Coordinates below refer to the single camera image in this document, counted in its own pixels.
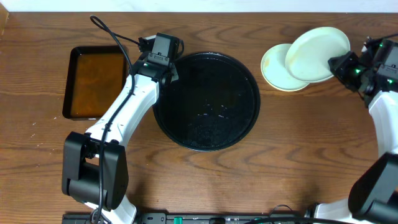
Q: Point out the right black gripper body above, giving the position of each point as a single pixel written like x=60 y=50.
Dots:
x=351 y=73

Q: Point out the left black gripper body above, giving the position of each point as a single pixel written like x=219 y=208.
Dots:
x=173 y=74

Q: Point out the light green plate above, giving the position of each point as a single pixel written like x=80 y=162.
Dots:
x=307 y=58
x=274 y=71

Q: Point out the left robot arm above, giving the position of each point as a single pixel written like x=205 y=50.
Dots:
x=94 y=163

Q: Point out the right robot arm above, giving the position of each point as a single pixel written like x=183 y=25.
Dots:
x=373 y=197

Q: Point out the black rectangular wash tray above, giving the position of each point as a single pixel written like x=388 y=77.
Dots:
x=96 y=76

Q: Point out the round black serving tray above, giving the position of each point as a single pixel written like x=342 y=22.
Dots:
x=213 y=105

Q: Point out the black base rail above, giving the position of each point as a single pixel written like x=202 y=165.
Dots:
x=161 y=218

